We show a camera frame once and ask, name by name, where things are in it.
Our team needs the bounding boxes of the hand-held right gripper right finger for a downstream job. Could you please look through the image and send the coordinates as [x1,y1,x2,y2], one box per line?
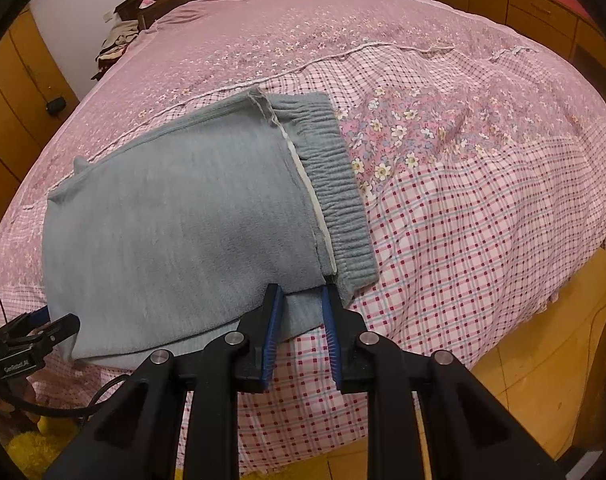
[321,284,570,480]

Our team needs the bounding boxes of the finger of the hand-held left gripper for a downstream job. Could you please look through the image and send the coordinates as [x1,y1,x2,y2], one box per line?
[29,304,53,333]
[3,312,82,358]

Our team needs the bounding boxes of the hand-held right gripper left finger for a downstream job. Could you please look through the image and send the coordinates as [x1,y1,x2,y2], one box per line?
[43,283,287,480]

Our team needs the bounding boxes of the grey fleece pants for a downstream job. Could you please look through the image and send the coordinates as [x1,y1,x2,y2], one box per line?
[40,87,380,362]

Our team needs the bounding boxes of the yellow fluffy rug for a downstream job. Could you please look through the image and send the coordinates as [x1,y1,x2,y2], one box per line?
[3,410,91,480]

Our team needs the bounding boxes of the wooden wardrobe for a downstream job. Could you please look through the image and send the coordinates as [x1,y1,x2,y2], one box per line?
[0,7,80,243]

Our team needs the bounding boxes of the pink patterned bed sheet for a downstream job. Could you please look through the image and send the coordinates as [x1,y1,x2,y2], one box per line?
[0,0,606,462]

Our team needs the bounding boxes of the pile of clothes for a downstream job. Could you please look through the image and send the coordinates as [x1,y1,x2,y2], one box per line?
[91,16,145,82]

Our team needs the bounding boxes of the black cable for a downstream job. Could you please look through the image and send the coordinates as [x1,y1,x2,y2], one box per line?
[0,374,131,422]

